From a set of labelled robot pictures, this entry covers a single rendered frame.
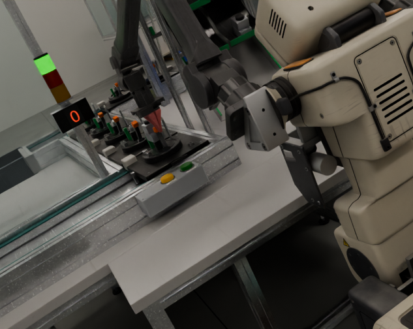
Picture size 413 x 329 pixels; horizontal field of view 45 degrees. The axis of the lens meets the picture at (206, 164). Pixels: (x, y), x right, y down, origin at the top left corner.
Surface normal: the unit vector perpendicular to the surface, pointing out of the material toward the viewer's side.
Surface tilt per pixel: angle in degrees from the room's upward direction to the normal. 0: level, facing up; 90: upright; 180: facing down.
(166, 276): 0
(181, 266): 0
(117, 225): 90
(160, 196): 90
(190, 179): 90
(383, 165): 82
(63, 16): 90
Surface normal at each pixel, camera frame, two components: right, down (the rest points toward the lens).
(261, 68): -0.07, -0.43
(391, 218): 0.32, 0.07
